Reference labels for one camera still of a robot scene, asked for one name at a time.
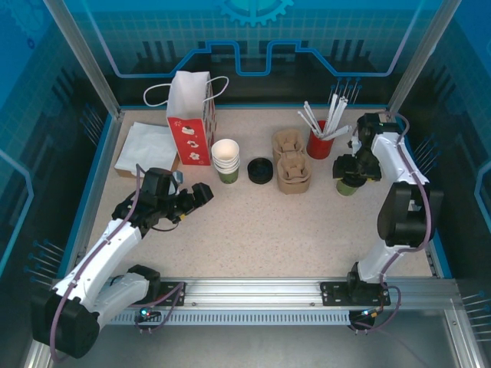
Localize slotted grey cable duct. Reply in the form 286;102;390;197
103;309;356;327

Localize aluminium table side rail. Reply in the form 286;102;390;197
76;110;123;269
423;245;441;279

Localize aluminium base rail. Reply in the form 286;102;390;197
78;276;460;307

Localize aluminium frame post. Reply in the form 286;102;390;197
386;0;463;112
41;0;124;118

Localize white paper napkin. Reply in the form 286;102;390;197
114;121;178;173

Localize white wrapped straw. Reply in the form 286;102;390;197
328;97;344;133
303;100;321;134
297;110;319;135
324;125;352;139
329;99;349;134
325;94;338;133

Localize red white paper gift bag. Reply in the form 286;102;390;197
143;71;230;167

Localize red straw holder cup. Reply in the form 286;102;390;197
306;120;334;160

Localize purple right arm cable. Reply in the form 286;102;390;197
381;110;433;287

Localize stack of white paper cups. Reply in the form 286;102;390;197
210;138;240;164

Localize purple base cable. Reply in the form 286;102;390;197
133;282;186;335
349;284;404;335

